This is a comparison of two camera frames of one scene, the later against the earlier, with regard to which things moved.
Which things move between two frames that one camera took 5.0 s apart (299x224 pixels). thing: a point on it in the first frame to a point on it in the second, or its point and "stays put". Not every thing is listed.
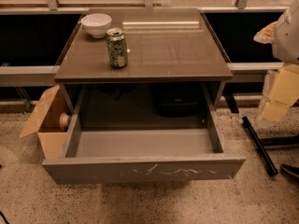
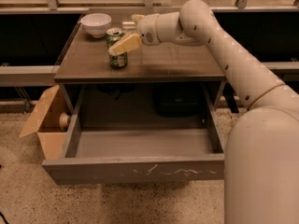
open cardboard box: x=47 y=124 stays put
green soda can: x=117 y=46 stays put
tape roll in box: x=64 y=121 stays put
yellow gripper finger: x=265 y=35 to x=147 y=28
